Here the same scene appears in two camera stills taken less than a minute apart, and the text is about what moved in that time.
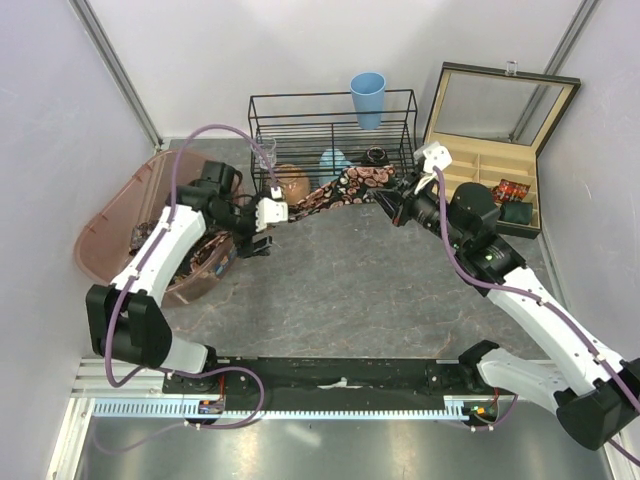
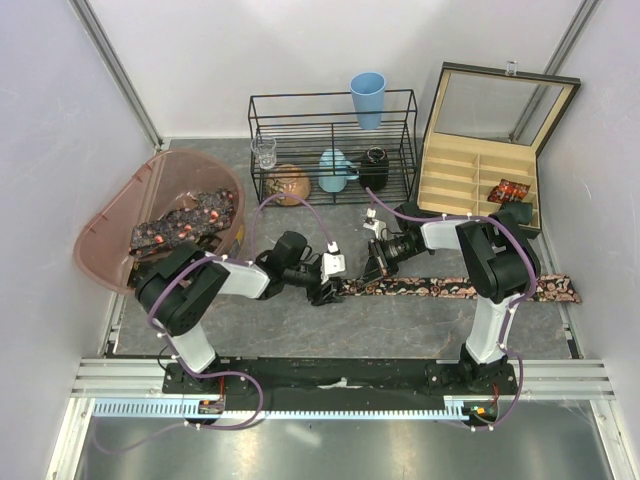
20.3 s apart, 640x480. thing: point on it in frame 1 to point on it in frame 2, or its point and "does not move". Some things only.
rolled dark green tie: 516,213 does not move
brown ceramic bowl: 294,181 does not move
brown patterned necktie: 351,186 to 546,288
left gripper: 244,245 to 318,297
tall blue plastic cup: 368,89 does not move
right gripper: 395,205 to 375,269
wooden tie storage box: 493,123 does not move
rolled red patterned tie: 509,191 does not move
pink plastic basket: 107,244 does not move
